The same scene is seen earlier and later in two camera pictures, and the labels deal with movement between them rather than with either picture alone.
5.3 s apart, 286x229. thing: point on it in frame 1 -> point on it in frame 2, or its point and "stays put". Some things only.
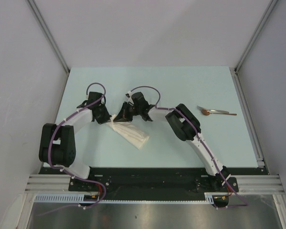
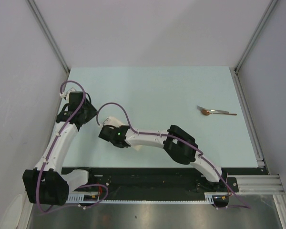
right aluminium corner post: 235,70 stays put
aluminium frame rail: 249,184 stays put
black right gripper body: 135,110 -> 117,128
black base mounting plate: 152,183 stays put
